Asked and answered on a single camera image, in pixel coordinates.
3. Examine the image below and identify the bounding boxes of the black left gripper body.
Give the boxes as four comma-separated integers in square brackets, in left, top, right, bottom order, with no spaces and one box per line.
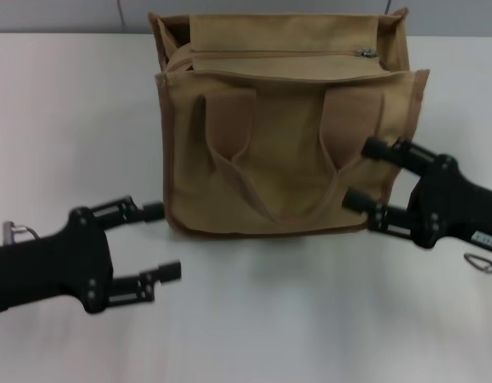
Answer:
[0,206,113,316]

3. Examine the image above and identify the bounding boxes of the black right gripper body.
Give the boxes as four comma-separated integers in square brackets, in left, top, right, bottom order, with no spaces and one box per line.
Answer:
[405,153,492,251]

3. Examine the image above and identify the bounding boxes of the silver metal zipper pull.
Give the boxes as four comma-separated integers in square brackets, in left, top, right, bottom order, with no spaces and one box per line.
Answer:
[352,46,380,61]

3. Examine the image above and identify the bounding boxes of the khaki canvas food bag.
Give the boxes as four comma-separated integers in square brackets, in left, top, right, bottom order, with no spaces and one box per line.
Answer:
[148,7,431,241]

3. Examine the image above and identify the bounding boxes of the left gripper cable with plug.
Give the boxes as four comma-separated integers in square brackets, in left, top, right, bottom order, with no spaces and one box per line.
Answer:
[2,221,40,245]

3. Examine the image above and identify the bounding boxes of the gripper cable with plug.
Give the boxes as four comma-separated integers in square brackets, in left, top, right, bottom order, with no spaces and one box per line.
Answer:
[2,221,40,245]
[463,245,492,280]

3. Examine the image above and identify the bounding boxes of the right gripper cable with plug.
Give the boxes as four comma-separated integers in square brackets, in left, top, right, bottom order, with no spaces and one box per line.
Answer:
[463,245,492,280]

